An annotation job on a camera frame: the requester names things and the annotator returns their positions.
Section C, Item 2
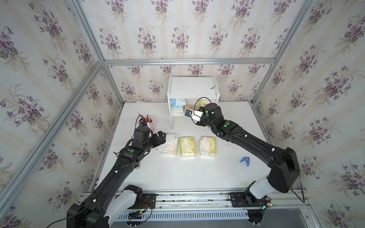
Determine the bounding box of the white green tissue pack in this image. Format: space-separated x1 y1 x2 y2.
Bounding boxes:
157 133 179 155

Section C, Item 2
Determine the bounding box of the white yellow tissue pack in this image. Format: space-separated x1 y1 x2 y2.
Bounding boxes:
199 136 217 157

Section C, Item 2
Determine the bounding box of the yellow floral tissue pack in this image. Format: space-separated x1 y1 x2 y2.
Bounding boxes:
180 137 196 158

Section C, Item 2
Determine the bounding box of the orange tissue pack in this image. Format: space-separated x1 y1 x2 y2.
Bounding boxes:
185 105 194 112

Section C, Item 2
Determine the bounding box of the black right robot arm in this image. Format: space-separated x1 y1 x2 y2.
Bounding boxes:
197 103 300 199

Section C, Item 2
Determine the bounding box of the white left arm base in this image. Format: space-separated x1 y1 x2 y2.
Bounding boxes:
105 185 143 226

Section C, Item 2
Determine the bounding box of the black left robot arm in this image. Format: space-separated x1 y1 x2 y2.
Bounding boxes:
66 126 166 228

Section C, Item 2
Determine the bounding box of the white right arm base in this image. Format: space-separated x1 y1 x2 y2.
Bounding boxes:
244 177 276 206

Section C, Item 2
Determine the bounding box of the yellow lower tissue pack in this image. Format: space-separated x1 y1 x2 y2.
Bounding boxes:
198 98 211 107

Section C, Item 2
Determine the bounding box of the blue cartoon tissue pack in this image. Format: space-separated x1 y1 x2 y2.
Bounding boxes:
170 98 186 113

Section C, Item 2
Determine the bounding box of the white two-tier shelf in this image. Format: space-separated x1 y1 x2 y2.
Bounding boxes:
167 76 220 129

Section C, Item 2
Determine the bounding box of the pink pen holder cup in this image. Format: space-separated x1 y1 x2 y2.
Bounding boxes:
137 114 156 133

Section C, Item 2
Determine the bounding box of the blue plastic clip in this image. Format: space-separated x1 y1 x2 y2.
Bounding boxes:
240 156 250 167

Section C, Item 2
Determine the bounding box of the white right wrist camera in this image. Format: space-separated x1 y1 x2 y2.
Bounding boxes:
184 109 204 122

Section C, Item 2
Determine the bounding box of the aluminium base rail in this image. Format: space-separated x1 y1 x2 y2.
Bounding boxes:
72 188 309 223

